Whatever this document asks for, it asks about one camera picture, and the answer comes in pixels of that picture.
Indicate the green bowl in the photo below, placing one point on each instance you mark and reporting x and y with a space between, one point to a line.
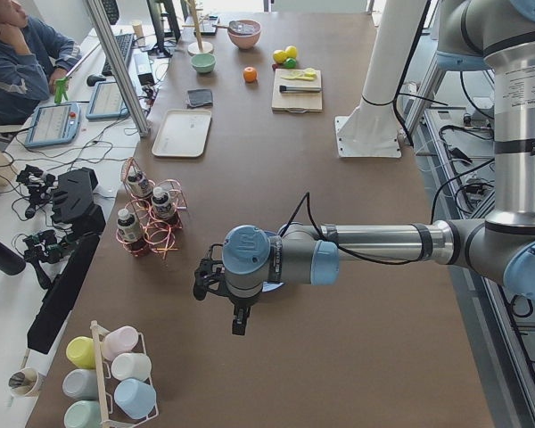
203 63

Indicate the wooden cutting board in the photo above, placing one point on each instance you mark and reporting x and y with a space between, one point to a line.
296 102

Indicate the white cup rack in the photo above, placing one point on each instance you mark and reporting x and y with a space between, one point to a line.
111 414

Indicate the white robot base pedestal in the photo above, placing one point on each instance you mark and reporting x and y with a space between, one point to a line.
372 129

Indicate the black water bottle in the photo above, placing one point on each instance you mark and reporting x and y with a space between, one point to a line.
10 262

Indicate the paper cup with tools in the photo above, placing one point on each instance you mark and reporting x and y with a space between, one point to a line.
27 382

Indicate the pink bowl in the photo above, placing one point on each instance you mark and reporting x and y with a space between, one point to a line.
246 42

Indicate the orange fruit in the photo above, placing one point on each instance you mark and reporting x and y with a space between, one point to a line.
250 74

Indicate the grey folded cloth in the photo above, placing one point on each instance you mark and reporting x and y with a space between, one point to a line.
199 98

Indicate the tea bottle white cap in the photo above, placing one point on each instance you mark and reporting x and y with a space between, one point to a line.
138 184

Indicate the black computer mouse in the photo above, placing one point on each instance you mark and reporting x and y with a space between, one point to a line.
92 80

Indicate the yellow lemon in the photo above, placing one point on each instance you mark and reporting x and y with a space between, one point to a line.
291 51
279 56

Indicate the metal scoop in bowl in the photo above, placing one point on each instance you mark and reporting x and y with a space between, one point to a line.
238 27

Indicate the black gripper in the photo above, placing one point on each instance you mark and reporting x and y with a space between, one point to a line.
242 305

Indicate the black keyboard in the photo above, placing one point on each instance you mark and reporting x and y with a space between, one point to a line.
125 45

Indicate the seated person blue hoodie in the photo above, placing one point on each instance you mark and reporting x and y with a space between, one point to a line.
33 56

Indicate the wooden stand with base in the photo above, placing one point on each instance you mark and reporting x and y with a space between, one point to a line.
199 46

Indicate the cream rabbit tray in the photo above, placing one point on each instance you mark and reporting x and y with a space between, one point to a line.
182 134

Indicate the grey cup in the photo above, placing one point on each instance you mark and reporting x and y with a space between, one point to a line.
81 384

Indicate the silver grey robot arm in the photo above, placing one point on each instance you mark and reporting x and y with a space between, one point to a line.
473 35

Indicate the green lime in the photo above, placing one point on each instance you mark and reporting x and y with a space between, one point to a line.
290 63

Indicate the aluminium frame post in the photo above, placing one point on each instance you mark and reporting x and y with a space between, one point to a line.
107 40

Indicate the black monitor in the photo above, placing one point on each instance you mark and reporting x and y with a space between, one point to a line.
166 28

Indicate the steel muddler black tip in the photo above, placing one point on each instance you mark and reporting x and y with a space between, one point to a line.
286 89

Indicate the copper wire bottle rack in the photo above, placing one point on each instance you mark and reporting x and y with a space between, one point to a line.
160 234

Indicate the blue cup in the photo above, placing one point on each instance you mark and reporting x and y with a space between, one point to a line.
137 399

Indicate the white cup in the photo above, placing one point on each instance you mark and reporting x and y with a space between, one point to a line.
131 365

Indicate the pink cup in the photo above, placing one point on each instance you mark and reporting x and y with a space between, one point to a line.
119 341

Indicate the blue teach pendant tablet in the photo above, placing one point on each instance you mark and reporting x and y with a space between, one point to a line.
53 125

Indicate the yellow plastic knife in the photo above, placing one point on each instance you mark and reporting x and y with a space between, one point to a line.
308 74

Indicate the yellow cup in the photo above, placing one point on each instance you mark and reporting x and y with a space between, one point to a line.
81 353

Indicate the mint green cup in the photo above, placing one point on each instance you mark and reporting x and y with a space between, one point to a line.
83 414

